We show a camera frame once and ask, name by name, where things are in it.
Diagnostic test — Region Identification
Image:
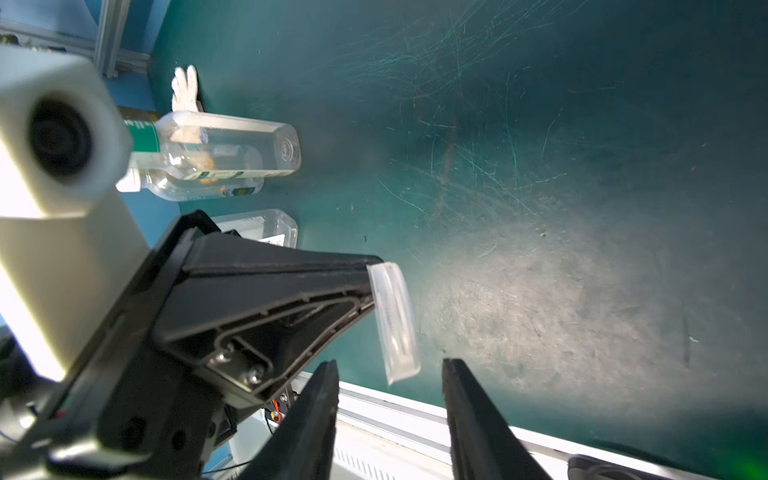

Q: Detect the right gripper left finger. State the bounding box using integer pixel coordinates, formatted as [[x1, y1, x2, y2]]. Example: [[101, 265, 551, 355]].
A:
[[239, 361, 339, 479]]

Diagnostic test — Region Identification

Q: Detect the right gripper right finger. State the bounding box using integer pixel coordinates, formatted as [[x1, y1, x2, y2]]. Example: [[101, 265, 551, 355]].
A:
[[442, 359, 549, 479]]

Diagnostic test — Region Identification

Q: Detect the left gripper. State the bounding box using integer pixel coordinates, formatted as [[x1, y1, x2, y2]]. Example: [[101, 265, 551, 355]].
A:
[[1, 211, 382, 479]]

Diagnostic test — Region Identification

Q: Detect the square clear plastic bottle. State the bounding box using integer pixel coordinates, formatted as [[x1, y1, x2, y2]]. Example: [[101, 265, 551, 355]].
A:
[[213, 209, 298, 248]]

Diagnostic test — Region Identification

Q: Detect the white bottle cap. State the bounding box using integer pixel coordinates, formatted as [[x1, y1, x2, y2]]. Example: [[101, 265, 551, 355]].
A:
[[367, 262, 421, 386]]

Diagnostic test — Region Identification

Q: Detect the round clear plastic bottle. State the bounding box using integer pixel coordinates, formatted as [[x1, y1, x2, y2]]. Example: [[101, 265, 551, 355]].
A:
[[116, 168, 264, 202]]

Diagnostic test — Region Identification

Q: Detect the tall clear labelled bottle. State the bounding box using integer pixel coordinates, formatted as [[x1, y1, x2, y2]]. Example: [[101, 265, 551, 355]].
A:
[[125, 111, 302, 181]]

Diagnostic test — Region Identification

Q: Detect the white knitted work glove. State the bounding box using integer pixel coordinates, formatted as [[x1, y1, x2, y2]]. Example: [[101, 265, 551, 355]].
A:
[[171, 65, 203, 112]]

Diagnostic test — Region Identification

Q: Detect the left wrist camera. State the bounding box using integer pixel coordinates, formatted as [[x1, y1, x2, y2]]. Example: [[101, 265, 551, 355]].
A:
[[1, 46, 149, 381]]

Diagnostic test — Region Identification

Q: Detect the aluminium back rail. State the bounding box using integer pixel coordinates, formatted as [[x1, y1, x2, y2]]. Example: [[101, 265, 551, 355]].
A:
[[1, 19, 150, 73]]

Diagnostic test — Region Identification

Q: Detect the left aluminium frame post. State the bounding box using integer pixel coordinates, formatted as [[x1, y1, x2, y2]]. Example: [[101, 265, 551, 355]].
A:
[[93, 0, 132, 78]]

